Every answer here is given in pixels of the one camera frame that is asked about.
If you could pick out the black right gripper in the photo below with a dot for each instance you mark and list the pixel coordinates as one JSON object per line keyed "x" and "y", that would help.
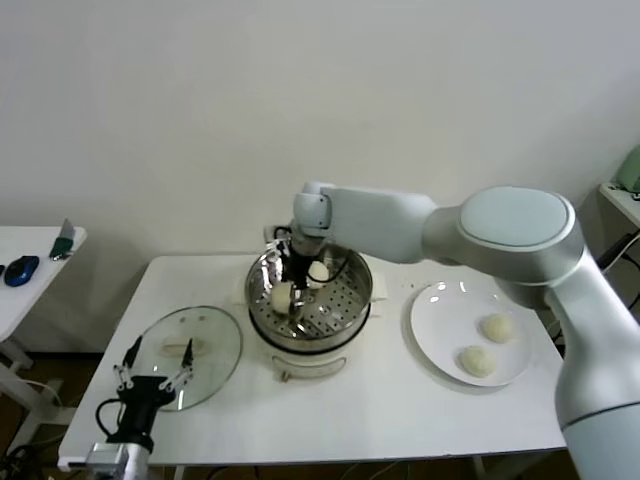
{"x": 300, "y": 270}

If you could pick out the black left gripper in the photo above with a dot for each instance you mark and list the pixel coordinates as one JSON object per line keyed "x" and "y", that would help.
{"x": 142, "y": 400}

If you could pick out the white steamed baozi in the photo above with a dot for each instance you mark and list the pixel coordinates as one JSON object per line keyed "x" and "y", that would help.
{"x": 496, "y": 328}
{"x": 318, "y": 271}
{"x": 477, "y": 361}
{"x": 281, "y": 298}

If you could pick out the round glass pot lid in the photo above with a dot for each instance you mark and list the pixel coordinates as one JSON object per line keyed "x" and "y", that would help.
{"x": 215, "y": 340}

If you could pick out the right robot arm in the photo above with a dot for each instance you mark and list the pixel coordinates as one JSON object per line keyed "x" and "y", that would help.
{"x": 500, "y": 235}

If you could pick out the perforated steel steamer basket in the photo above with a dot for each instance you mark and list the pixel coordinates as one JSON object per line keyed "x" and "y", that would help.
{"x": 350, "y": 300}

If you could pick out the large white plate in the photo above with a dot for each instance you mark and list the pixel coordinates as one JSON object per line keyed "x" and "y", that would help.
{"x": 450, "y": 320}

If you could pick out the blue computer mouse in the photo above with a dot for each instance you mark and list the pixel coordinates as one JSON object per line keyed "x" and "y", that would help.
{"x": 22, "y": 270}

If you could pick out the white side table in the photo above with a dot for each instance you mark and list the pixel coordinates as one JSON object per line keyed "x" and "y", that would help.
{"x": 45, "y": 240}

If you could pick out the black power adapter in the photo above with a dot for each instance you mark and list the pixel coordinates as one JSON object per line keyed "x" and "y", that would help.
{"x": 614, "y": 252}

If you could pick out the white shelf stand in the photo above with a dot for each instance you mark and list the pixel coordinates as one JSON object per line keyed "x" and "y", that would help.
{"x": 622, "y": 200}

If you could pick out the pale green appliance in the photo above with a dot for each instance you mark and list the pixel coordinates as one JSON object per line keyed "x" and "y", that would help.
{"x": 629, "y": 172}

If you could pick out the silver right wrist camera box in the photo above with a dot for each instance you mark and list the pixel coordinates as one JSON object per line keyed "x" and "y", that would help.
{"x": 277, "y": 236}

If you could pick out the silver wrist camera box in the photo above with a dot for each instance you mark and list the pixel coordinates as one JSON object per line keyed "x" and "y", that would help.
{"x": 107, "y": 455}
{"x": 277, "y": 236}

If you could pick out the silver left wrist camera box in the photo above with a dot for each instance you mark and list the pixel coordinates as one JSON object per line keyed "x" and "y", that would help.
{"x": 107, "y": 455}

